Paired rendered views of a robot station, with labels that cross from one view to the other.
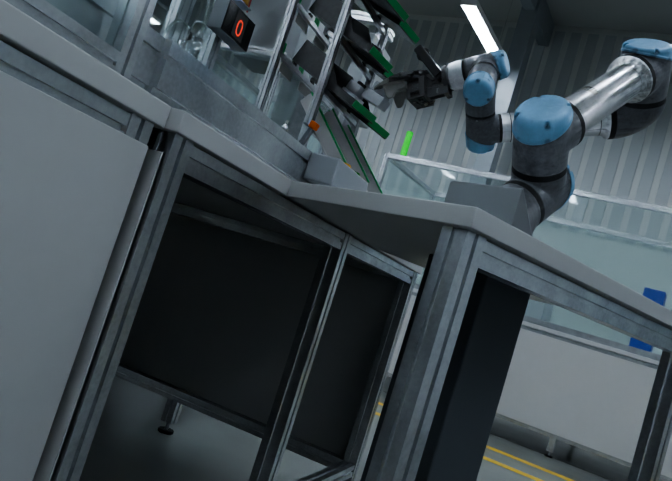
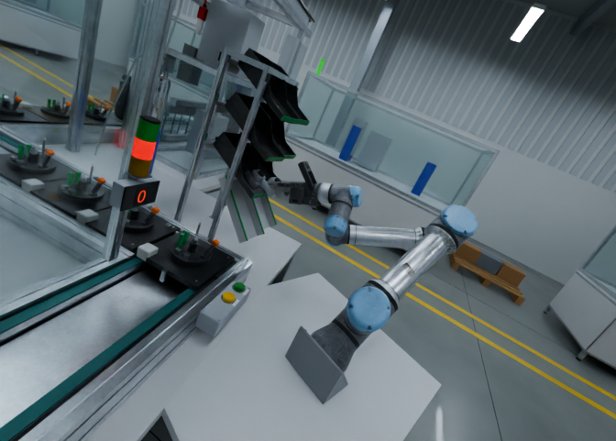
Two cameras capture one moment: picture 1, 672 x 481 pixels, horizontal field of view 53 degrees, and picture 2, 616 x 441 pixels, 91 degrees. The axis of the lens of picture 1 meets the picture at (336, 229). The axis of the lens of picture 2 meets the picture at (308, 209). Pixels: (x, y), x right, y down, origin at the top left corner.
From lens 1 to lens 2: 1.15 m
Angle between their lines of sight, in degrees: 27
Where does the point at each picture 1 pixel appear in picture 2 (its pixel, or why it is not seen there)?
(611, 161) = (431, 68)
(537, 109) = (365, 307)
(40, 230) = not seen: outside the picture
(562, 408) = (375, 219)
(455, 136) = (352, 39)
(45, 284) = not seen: outside the picture
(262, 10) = (214, 25)
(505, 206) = (329, 375)
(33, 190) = not seen: outside the picture
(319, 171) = (205, 325)
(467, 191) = (309, 343)
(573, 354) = (385, 196)
